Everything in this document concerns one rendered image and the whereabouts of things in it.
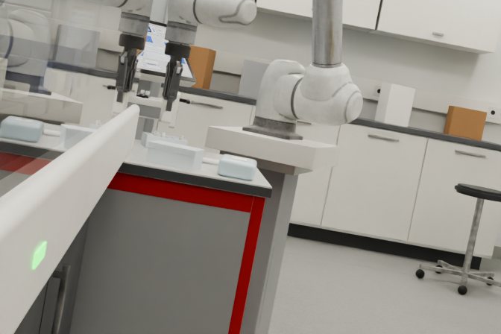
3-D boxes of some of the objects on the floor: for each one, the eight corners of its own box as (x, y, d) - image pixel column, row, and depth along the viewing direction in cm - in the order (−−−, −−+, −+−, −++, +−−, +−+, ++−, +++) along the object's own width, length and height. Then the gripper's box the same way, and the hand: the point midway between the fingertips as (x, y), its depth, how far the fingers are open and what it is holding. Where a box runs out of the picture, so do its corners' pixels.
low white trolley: (209, 385, 269) (251, 159, 264) (217, 478, 208) (272, 186, 202) (31, 358, 263) (71, 127, 258) (-14, 446, 202) (36, 145, 196)
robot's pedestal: (279, 356, 311) (317, 162, 305) (256, 379, 283) (297, 165, 277) (207, 335, 320) (243, 145, 314) (177, 355, 291) (216, 147, 286)
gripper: (196, 46, 236) (182, 127, 238) (185, 45, 250) (171, 121, 252) (171, 41, 234) (156, 122, 236) (162, 41, 248) (147, 118, 250)
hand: (166, 111), depth 244 cm, fingers closed
